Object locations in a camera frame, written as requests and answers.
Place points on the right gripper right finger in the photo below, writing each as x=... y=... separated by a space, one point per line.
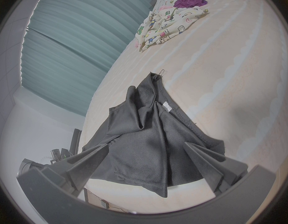
x=209 y=162

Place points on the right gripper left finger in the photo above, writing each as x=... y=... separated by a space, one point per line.
x=88 y=164

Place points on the black T-shirt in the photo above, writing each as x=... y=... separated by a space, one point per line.
x=144 y=143

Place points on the bed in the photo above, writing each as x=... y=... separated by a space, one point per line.
x=228 y=78

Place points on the blue-green curtain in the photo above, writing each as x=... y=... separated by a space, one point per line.
x=88 y=20
x=64 y=78

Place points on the white printed pyjama top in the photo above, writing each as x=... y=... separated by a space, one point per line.
x=167 y=27

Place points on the purple garment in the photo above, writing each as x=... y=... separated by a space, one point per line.
x=188 y=1

